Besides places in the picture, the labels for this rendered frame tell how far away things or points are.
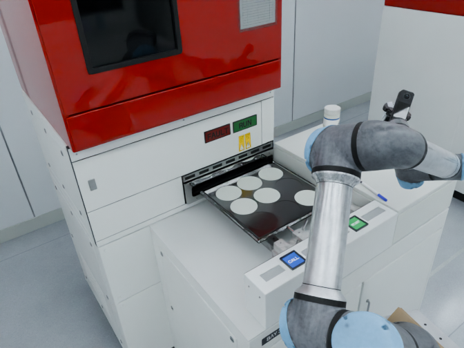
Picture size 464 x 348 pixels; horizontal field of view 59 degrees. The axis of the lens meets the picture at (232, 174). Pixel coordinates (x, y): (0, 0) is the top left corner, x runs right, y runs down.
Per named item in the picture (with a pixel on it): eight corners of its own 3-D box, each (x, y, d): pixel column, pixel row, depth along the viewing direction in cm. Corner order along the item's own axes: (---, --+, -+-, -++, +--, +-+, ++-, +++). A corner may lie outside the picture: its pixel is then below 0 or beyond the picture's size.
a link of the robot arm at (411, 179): (432, 191, 120) (424, 159, 116) (395, 191, 128) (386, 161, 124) (440, 177, 125) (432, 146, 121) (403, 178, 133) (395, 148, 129)
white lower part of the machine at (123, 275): (88, 288, 238) (47, 169, 195) (206, 231, 276) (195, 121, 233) (137, 382, 188) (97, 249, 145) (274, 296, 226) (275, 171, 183)
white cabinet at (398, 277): (175, 357, 198) (148, 226, 154) (317, 268, 242) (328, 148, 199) (256, 482, 152) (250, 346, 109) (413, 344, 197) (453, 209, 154)
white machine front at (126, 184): (95, 244, 147) (65, 146, 125) (270, 168, 184) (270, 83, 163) (98, 248, 144) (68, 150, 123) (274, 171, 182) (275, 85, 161)
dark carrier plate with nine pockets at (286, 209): (204, 192, 158) (204, 191, 157) (272, 163, 174) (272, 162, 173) (259, 239, 133) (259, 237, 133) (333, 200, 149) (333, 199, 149)
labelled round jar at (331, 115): (319, 126, 185) (320, 107, 180) (330, 122, 189) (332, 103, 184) (331, 132, 180) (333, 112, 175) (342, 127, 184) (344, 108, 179)
